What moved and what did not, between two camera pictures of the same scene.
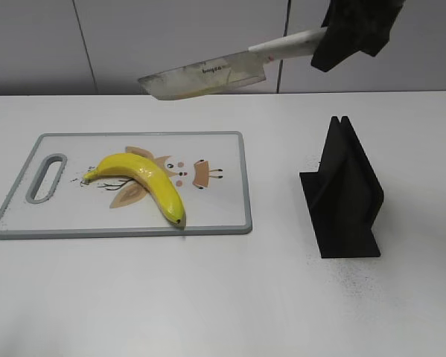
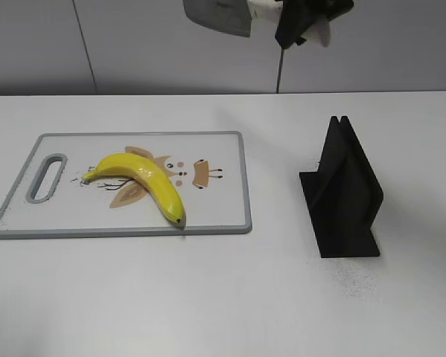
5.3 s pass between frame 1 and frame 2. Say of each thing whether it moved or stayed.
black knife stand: stayed
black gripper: moved
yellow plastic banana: stayed
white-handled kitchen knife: moved
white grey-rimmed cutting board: stayed
